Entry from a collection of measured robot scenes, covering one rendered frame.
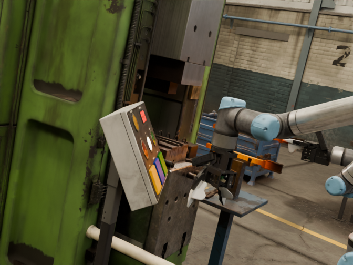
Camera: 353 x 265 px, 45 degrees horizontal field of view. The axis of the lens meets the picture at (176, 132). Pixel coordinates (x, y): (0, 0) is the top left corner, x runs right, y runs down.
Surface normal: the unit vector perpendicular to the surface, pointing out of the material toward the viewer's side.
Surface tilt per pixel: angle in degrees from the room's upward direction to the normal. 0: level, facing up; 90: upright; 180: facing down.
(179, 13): 90
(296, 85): 90
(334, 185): 90
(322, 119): 108
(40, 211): 90
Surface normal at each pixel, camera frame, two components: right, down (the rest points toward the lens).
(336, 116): -0.62, 0.32
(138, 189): -0.07, 0.15
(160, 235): 0.86, 0.25
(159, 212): -0.48, 0.05
